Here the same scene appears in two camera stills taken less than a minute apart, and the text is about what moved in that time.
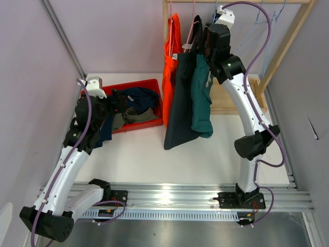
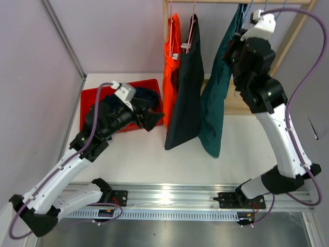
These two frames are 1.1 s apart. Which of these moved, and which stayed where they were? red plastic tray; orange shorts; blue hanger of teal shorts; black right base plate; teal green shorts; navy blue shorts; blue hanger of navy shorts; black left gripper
Moved: teal green shorts; black left gripper; blue hanger of teal shorts; blue hanger of navy shorts
Stayed: red plastic tray; orange shorts; navy blue shorts; black right base plate
